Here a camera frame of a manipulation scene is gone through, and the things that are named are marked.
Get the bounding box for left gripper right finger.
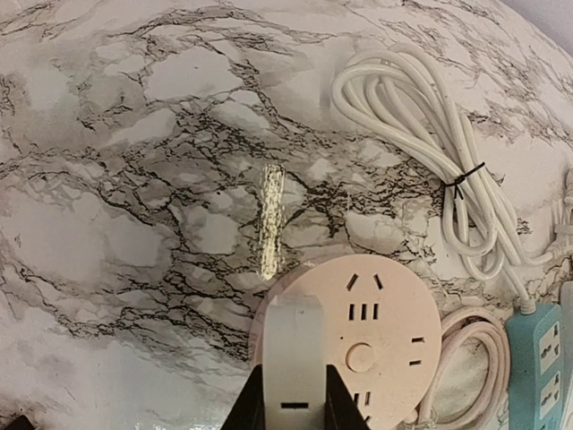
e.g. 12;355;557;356
324;365;369;430

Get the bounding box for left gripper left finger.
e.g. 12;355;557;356
221;364;265;430

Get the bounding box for white small adapter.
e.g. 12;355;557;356
262;296;327;429

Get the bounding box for round beige socket hub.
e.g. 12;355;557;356
249;254;441;429

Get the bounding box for teal power strip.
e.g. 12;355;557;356
505;304;564;430

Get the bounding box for long white power strip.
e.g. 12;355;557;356
560;281;573;429

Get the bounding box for pink coiled power cable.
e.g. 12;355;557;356
402;305;512;430

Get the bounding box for white bundled power cable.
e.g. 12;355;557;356
329;42;573;314

